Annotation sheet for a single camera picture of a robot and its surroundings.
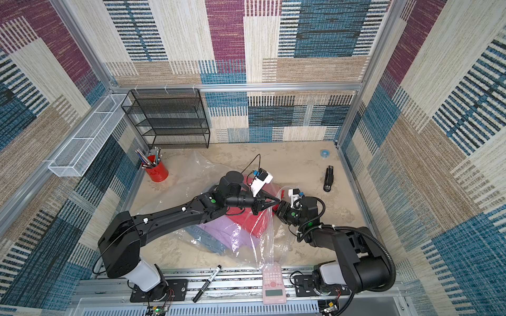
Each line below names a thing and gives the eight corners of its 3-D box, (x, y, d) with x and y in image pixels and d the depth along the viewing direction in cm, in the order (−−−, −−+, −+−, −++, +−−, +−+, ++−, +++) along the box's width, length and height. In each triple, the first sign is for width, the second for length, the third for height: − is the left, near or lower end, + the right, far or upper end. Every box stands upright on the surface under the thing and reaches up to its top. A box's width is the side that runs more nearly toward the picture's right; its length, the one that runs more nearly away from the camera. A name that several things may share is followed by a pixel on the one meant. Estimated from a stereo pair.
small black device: (323, 190, 103) (326, 184, 98) (325, 170, 111) (328, 163, 106) (329, 192, 102) (332, 186, 97) (331, 171, 110) (334, 164, 106)
